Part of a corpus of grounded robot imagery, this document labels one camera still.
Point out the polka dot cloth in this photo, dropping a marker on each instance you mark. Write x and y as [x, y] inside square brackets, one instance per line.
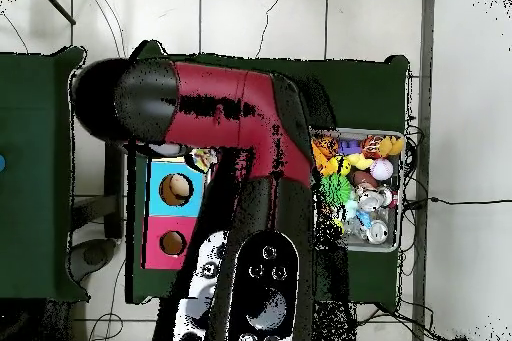
[202, 159]

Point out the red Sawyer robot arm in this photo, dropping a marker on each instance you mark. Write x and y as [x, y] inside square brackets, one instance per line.
[224, 89]

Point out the wooden box with three holes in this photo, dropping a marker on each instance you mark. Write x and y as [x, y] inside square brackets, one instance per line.
[160, 205]

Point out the shallow metal mesh bin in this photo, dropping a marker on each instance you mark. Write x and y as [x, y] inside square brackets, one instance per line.
[394, 237]

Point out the orange toy building brick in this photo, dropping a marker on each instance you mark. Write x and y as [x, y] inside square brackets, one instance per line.
[322, 157]

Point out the green spiky rubber ball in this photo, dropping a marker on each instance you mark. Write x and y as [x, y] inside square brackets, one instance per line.
[336, 190]

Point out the yellow smiley face ball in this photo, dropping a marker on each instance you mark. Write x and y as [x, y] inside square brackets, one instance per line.
[343, 165]

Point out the white baseball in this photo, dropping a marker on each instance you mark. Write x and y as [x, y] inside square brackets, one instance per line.
[381, 169]

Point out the dark green table cloth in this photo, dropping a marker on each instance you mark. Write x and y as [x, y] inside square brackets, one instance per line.
[360, 89]
[36, 117]

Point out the black tripod leg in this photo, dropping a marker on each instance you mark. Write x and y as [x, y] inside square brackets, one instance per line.
[56, 5]

